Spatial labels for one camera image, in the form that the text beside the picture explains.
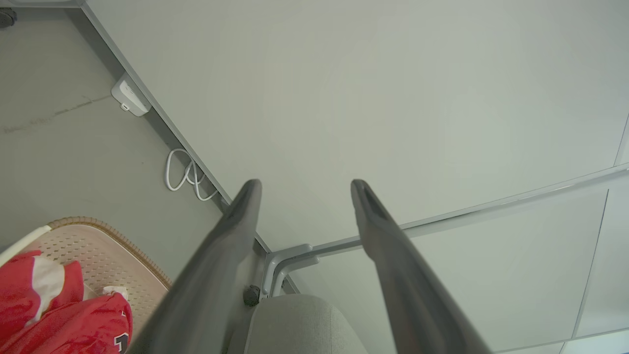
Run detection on grey metal frame rail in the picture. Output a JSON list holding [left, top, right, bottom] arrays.
[[260, 162, 629, 298]]

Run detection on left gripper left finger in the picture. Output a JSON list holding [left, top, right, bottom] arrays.
[[127, 178, 263, 354]]

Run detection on beige perforated laundry basket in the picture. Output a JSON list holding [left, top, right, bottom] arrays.
[[0, 216, 172, 354]]

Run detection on white looped cable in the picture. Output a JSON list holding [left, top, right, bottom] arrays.
[[165, 147, 220, 202]]

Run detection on white power adapter box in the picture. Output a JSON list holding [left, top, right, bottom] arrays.
[[111, 73, 152, 118]]

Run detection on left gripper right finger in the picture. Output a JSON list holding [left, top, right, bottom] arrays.
[[350, 179, 494, 354]]

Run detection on red and white garment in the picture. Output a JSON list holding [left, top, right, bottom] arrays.
[[0, 250, 134, 354]]

